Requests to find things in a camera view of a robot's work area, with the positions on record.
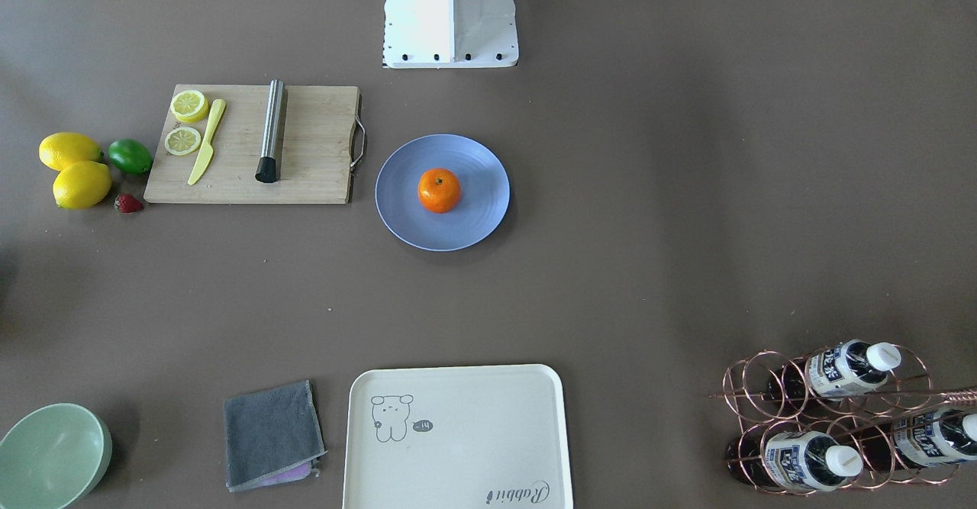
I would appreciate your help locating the yellow plastic knife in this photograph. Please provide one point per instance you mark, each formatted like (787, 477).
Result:
(206, 150)

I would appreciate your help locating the dark drink bottle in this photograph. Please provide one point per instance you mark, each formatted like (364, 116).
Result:
(944, 437)
(848, 369)
(793, 462)

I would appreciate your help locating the grey cloth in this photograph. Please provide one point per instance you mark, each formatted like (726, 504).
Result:
(272, 437)

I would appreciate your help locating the orange mandarin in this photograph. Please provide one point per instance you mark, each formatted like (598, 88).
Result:
(439, 190)

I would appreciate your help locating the wooden cutting board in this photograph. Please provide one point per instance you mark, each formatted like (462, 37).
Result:
(316, 152)

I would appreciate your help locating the copper bottle rack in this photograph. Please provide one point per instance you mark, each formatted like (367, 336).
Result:
(909, 391)

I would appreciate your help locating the steel muddler rod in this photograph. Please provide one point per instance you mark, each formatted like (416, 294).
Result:
(270, 160)

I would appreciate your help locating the green lime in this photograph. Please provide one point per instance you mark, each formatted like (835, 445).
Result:
(130, 156)

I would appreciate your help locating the lemon slice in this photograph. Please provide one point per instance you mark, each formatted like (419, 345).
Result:
(182, 141)
(189, 106)

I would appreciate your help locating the blue plate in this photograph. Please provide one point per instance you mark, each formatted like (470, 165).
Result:
(484, 201)

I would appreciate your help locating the red strawberry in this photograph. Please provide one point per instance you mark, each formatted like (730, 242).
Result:
(126, 203)

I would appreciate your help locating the cream rabbit tray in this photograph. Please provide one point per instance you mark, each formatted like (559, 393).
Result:
(458, 437)

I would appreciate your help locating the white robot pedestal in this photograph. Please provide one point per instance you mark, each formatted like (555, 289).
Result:
(450, 34)

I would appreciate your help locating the green bowl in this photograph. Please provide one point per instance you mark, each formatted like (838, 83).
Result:
(53, 457)

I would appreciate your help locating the yellow lemon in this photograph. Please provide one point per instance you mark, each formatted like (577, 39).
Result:
(82, 185)
(61, 150)

